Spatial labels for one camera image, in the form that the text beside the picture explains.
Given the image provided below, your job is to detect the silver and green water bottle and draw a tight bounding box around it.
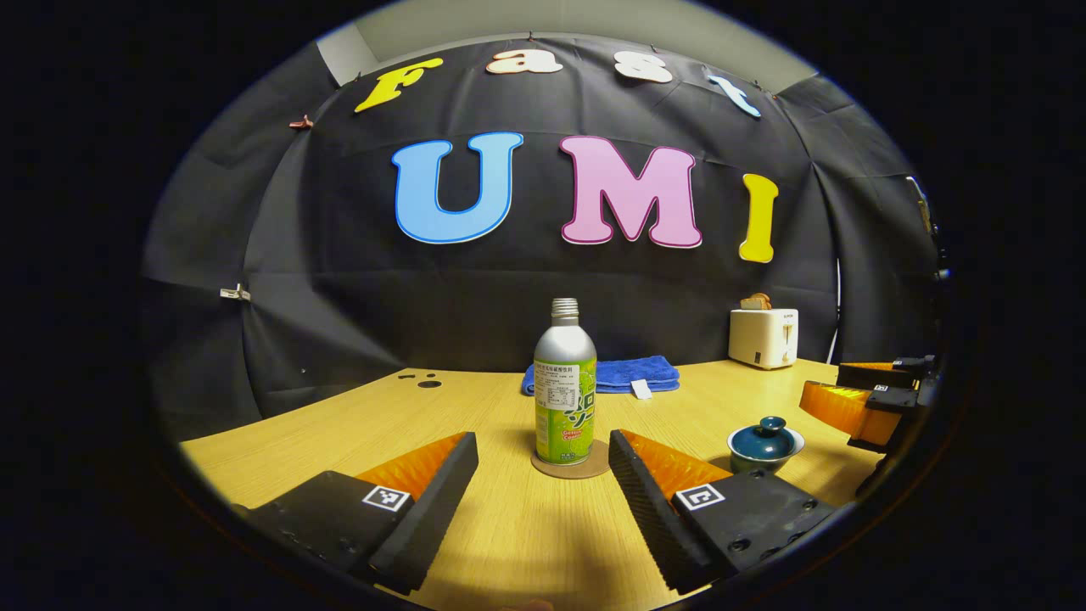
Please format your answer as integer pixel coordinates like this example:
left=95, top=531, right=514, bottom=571
left=533, top=298, right=598, bottom=467

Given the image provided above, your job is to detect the brown round coaster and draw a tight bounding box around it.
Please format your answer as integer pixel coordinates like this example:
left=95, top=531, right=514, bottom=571
left=531, top=438, right=612, bottom=480

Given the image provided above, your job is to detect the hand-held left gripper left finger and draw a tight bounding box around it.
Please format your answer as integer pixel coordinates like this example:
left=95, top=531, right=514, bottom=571
left=242, top=431, right=480, bottom=597

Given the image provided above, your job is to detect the dark teal teacup lid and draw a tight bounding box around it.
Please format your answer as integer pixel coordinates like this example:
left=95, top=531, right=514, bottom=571
left=734, top=416, right=798, bottom=455

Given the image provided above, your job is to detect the blue folded towel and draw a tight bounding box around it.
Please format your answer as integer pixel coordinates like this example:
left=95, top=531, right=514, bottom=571
left=521, top=355, right=680, bottom=400

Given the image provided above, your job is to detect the cream white toaster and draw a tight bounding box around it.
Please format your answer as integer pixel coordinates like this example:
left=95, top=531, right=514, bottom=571
left=728, top=307, right=799, bottom=371

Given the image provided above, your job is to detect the black backdrop cloth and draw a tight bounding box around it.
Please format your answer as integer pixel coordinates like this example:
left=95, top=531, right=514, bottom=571
left=140, top=34, right=943, bottom=442

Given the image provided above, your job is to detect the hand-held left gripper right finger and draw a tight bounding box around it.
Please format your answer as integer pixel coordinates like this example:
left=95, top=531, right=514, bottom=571
left=607, top=429, right=837, bottom=597

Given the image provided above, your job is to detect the teal and white teacup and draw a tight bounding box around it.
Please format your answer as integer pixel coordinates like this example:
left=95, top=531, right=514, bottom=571
left=727, top=424, right=806, bottom=474

